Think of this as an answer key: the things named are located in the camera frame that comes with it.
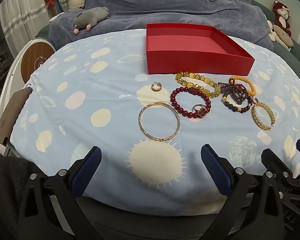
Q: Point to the red monkey plush toy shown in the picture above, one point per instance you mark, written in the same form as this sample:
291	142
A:
281	15

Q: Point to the green sofa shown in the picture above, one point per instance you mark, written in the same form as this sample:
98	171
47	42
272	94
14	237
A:
298	52

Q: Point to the small gold hoop earring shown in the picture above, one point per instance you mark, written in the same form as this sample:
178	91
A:
153	88

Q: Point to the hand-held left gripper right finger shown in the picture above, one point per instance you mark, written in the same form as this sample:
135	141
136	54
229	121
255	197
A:
216	172

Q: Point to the red cardboard box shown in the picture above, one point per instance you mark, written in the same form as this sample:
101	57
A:
195	60

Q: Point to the silver tinsel garland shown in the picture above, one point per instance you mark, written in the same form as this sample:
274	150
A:
27	16

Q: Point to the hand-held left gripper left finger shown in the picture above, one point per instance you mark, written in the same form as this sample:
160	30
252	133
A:
90	170

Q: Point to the thin gold bangle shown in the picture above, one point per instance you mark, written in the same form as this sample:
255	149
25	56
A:
139	121

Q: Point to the red ribbon bow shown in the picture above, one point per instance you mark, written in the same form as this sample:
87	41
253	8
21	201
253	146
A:
51	1

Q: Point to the white curtain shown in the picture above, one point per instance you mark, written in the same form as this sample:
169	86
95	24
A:
22	12

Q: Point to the grey blue blanket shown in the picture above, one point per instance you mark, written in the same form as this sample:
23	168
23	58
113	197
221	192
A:
165	5

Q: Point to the wide gold woven bangle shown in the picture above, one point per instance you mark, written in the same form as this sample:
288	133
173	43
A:
256	118

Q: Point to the beige round plush toy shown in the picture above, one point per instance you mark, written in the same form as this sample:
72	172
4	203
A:
283	36

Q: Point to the light blue planet print cloth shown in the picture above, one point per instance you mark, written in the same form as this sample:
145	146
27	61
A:
90	80

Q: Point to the round wooden side table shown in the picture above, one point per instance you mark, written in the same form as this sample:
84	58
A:
37	57

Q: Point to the grey mouse plush toy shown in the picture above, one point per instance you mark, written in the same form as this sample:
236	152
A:
90	16

